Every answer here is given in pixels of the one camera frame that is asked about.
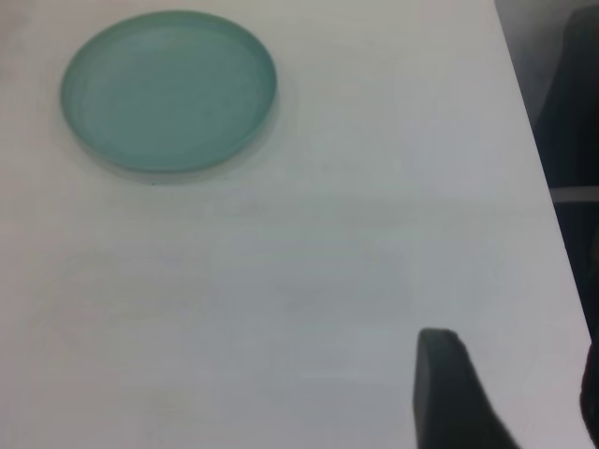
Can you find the grey background bar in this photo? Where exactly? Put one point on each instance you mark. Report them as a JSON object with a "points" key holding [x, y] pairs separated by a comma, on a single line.
{"points": [[578, 194]]}

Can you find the green plate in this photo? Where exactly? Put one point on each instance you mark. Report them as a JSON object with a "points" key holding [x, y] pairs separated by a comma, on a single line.
{"points": [[168, 93]]}

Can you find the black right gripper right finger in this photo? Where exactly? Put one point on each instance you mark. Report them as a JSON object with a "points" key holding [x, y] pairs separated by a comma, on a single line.
{"points": [[592, 388]]}

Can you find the dark background chair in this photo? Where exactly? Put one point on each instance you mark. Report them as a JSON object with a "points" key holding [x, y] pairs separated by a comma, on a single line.
{"points": [[578, 117]]}

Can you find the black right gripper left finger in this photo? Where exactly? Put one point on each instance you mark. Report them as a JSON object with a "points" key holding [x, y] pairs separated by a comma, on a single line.
{"points": [[449, 402]]}

